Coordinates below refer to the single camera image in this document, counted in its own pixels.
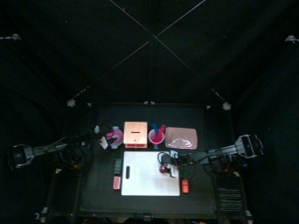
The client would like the round red dough cutter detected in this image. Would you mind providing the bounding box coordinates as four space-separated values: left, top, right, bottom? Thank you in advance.
157 164 172 175

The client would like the red toy utensil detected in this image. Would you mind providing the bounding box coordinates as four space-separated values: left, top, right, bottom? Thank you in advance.
156 124 166 139

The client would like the pink utensil cup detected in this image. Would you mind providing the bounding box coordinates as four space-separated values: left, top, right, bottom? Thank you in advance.
146 129 165 145

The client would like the orange-red toy piece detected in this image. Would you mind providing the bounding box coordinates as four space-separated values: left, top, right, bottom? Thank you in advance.
181 178 192 194

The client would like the wooden drawer box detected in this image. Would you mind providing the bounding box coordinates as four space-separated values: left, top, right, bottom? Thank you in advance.
122 121 149 150

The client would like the pink toy block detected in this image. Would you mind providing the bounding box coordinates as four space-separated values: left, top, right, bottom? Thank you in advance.
112 175 122 191

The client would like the printed label sheet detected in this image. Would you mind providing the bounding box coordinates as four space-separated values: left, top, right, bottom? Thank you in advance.
216 186 244 214

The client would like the green toy block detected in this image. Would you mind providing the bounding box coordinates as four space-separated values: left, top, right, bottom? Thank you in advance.
113 157 124 176

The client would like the pink square tray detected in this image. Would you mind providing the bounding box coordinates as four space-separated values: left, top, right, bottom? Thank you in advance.
162 126 200 151

